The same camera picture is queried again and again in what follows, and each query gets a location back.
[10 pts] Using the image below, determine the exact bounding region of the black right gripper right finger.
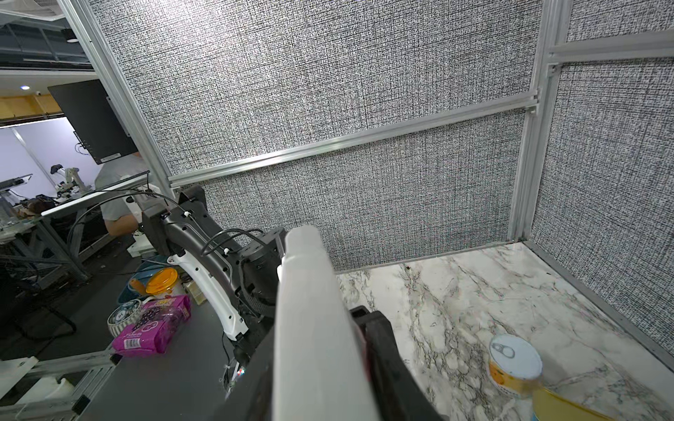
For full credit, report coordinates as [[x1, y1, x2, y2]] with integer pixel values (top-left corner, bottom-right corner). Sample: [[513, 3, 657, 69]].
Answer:
[[349, 305, 442, 420]]

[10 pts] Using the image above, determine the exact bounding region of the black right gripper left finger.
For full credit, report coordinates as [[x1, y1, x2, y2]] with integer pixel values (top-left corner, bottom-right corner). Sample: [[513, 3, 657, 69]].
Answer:
[[209, 328, 275, 420]]

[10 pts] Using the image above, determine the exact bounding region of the grey pink spray nozzle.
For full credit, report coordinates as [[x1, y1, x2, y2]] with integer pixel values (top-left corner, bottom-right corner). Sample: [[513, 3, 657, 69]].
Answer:
[[272, 226, 380, 420]]

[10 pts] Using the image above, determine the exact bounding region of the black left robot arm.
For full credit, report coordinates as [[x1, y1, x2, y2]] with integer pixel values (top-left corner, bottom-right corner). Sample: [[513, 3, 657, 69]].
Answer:
[[140, 186, 287, 365]]

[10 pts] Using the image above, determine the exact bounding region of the small round white can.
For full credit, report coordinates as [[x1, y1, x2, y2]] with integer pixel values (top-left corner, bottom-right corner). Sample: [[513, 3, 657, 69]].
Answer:
[[487, 334, 543, 397]]

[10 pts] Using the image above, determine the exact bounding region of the purple snack packet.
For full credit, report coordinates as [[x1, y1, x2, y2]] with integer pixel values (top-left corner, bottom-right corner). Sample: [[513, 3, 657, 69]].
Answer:
[[112, 295, 191, 356]]

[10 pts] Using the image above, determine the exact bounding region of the orange round lid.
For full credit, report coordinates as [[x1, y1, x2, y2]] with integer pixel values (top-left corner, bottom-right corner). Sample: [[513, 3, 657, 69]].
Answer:
[[145, 268, 180, 298]]

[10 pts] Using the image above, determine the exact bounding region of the patterned round bowl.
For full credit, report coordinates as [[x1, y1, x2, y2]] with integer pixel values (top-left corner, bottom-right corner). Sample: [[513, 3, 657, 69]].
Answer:
[[106, 299, 143, 338]]

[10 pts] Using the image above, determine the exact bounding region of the person in grey shirt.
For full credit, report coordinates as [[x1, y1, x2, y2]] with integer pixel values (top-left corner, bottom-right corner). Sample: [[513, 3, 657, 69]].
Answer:
[[94, 151, 154, 238]]

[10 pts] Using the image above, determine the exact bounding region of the background work desk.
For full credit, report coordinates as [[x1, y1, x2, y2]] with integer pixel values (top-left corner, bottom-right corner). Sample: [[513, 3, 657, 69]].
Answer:
[[1, 171, 149, 289]]

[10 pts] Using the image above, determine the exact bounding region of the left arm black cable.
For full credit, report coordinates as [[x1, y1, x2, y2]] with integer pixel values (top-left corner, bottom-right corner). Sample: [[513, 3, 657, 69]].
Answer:
[[65, 188, 264, 254]]

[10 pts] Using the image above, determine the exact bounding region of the black wall monitor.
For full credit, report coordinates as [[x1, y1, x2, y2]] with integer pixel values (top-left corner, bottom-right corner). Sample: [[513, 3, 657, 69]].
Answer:
[[48, 80, 138, 165]]

